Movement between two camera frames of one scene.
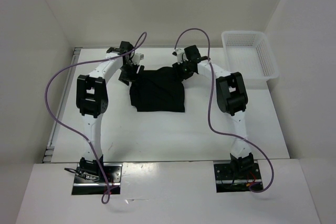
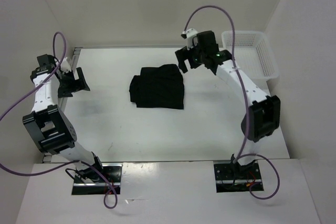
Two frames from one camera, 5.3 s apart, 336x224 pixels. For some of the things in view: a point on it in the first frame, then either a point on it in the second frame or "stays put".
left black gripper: (126, 78) -> (80, 84)
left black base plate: (85, 185) stays put
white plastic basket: (250, 53) stays put
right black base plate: (235, 177) stays put
